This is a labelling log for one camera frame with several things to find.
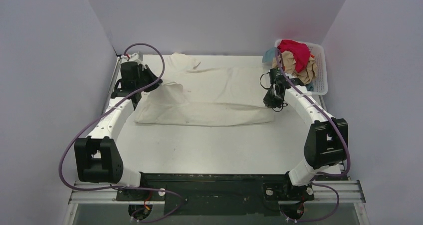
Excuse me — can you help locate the cream white t shirt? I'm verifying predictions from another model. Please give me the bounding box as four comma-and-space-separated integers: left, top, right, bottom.
134, 53, 274, 127

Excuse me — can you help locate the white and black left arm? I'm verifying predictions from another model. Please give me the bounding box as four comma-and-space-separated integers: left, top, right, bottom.
73, 61, 162, 200

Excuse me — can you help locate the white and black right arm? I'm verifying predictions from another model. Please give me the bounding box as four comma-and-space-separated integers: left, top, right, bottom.
263, 68, 348, 200

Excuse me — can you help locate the tan beige t shirt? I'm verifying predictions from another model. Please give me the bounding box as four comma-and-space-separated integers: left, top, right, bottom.
271, 50, 318, 85

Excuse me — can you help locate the teal blue t shirt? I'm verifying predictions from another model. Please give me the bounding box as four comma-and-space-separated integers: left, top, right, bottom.
262, 47, 278, 63

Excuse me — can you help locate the magenta red t shirt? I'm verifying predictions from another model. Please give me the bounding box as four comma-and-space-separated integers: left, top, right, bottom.
277, 39, 311, 72

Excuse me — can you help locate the white plastic laundry basket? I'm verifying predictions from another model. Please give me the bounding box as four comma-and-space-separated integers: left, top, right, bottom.
274, 39, 328, 96

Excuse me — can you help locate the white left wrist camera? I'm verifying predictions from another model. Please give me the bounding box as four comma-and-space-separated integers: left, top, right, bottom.
122, 52, 144, 64

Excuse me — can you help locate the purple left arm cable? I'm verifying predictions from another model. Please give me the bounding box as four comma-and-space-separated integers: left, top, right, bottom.
58, 43, 183, 224

